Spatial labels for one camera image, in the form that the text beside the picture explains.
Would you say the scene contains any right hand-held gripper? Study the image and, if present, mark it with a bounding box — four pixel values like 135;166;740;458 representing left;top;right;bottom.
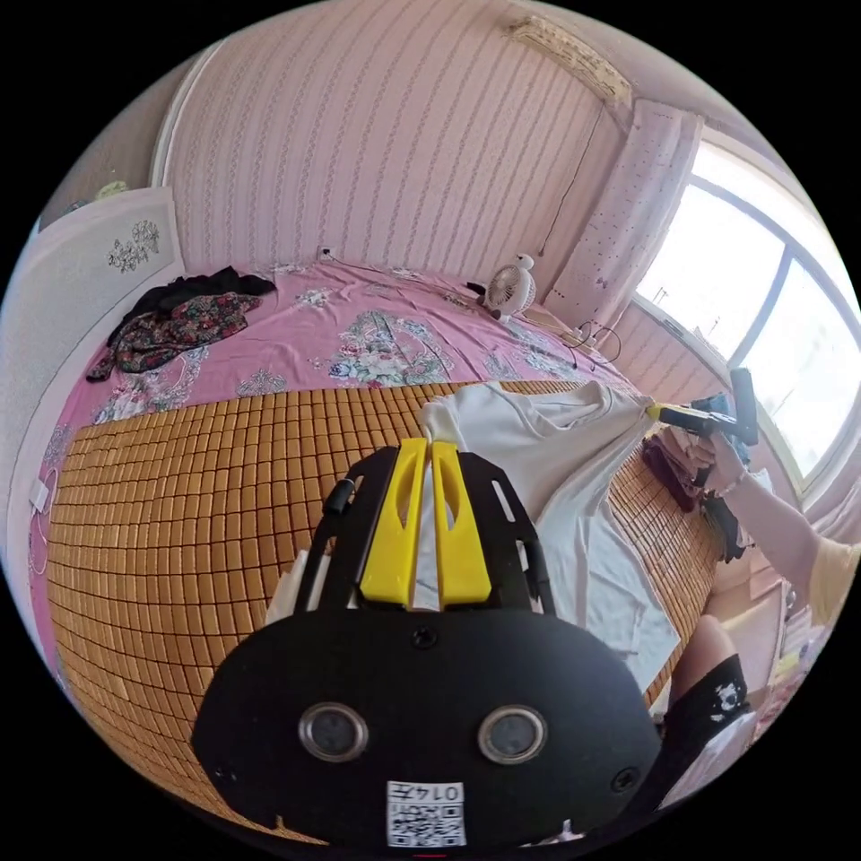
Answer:
644;401;740;489

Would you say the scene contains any white charger with cable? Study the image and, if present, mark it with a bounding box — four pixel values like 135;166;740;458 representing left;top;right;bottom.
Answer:
28;467;62;579

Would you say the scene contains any pile of dark floral clothes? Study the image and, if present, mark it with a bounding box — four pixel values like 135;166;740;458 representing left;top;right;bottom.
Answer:
85;265;278;383

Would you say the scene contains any covered air conditioner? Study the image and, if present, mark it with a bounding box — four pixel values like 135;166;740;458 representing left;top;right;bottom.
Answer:
502;15;635;103

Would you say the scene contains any person's right forearm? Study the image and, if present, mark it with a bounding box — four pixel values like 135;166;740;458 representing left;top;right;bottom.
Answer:
719;470;839;610

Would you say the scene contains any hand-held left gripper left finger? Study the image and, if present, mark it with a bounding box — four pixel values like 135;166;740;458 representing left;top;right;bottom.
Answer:
359;437;429;604

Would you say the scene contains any person's body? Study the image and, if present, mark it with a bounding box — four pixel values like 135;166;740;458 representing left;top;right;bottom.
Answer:
656;537;861;819

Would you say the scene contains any bed with pink floral sheet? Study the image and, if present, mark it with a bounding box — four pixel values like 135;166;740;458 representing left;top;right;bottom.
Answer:
26;260;729;850

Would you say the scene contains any white long sleeve shirt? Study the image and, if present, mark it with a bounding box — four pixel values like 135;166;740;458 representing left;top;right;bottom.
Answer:
265;379;682;689

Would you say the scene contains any small white fan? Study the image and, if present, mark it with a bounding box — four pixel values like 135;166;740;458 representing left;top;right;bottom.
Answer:
478;253;538;326

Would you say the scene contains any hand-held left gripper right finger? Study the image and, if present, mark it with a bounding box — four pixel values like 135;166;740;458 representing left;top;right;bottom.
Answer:
430;440;493;604

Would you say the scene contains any white cupboard with flower print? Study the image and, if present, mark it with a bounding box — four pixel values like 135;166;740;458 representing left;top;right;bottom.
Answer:
0;187;187;539

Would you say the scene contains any window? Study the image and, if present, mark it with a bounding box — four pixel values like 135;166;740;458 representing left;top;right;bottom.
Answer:
631;137;861;502

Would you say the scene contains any power strip with cables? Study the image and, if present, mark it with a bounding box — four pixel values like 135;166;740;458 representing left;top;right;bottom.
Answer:
527;314;623;370

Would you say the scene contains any pink dotted curtain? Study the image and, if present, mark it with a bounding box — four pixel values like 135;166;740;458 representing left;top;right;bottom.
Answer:
543;99;705;332

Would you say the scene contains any person's right hand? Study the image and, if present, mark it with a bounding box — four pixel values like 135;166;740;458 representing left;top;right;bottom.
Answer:
690;430;749;498

